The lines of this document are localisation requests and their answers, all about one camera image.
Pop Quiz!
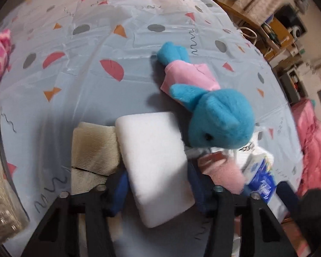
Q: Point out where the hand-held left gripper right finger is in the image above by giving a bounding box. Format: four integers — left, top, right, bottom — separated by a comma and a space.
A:
187, 163, 297, 257

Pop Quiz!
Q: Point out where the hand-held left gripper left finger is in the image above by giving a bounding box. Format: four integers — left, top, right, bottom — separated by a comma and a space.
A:
21, 170, 130, 257

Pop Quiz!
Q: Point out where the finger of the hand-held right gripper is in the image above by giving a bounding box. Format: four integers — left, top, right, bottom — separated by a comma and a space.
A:
277, 181, 300, 215

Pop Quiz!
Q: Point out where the white sponge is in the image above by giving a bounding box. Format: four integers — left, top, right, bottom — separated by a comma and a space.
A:
115, 112, 196, 229

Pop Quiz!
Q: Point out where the blue tissue pack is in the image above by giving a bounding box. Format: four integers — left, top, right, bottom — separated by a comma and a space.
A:
241, 150, 288, 220

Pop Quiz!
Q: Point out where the pink yarn ball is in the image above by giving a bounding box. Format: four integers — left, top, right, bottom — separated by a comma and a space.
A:
198, 151, 248, 193

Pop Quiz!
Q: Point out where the beige waffle cloth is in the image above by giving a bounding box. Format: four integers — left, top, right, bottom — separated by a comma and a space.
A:
70, 122, 123, 244

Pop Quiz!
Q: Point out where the pink bedding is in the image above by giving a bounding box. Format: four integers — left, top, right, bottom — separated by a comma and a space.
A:
293, 99, 321, 193

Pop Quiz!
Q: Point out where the blue plush toy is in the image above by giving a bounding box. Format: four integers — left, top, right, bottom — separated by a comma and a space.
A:
157, 41, 255, 150

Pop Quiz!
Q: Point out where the grey storage cabinet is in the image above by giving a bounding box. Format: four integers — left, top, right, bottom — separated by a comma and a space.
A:
279, 70, 311, 105

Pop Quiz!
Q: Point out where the wooden chair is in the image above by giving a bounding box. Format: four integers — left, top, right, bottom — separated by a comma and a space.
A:
262, 17, 295, 59

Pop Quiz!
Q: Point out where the black monitor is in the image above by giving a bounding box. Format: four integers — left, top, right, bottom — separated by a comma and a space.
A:
275, 4, 307, 36

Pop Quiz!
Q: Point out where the wooden desk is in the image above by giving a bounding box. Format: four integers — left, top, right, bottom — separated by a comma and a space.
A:
182, 0, 265, 30

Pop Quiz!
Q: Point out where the white cable loop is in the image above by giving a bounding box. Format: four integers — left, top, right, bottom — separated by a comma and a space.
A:
237, 25, 257, 45

